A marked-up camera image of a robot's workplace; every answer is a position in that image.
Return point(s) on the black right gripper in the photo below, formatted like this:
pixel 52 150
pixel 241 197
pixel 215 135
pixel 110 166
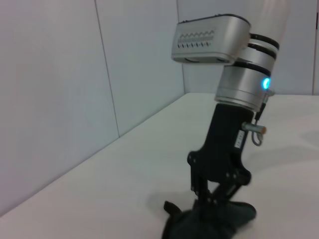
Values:
pixel 224 144

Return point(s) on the dark blue rag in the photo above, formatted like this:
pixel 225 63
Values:
pixel 224 219

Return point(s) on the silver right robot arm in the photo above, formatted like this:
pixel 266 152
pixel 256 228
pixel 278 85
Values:
pixel 244 84

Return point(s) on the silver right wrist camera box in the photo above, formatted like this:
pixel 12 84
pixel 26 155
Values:
pixel 211 39

